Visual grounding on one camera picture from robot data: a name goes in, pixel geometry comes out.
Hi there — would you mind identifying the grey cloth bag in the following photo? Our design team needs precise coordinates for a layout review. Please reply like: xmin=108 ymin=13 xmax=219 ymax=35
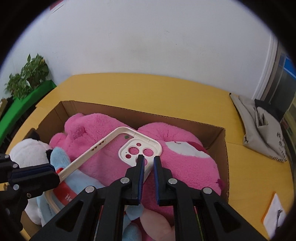
xmin=229 ymin=93 xmax=287 ymax=162

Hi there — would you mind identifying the pink teal plush toy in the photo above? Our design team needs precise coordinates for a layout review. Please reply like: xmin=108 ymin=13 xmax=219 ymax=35
xmin=140 ymin=208 xmax=176 ymax=240

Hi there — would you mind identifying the green potted plant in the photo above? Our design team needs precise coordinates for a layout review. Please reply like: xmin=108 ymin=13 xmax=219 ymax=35
xmin=5 ymin=54 xmax=49 ymax=99

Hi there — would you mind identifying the black pen on notepad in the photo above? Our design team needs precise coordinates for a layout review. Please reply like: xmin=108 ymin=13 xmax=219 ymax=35
xmin=276 ymin=209 xmax=283 ymax=222

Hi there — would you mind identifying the pink plush bear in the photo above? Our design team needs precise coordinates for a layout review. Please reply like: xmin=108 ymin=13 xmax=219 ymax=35
xmin=49 ymin=112 xmax=225 ymax=223

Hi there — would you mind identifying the white phone case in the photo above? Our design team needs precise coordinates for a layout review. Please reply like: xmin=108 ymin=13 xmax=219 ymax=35
xmin=44 ymin=125 xmax=162 ymax=214

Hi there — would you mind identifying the white plush toy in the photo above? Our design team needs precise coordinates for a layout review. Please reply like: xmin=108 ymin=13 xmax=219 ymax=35
xmin=9 ymin=138 xmax=53 ymax=226

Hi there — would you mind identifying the brown cardboard box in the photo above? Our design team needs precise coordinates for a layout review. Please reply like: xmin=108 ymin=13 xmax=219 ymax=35
xmin=20 ymin=100 xmax=230 ymax=239

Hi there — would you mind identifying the light blue plush bear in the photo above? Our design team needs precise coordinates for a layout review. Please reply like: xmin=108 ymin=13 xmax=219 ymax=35
xmin=36 ymin=147 xmax=144 ymax=240

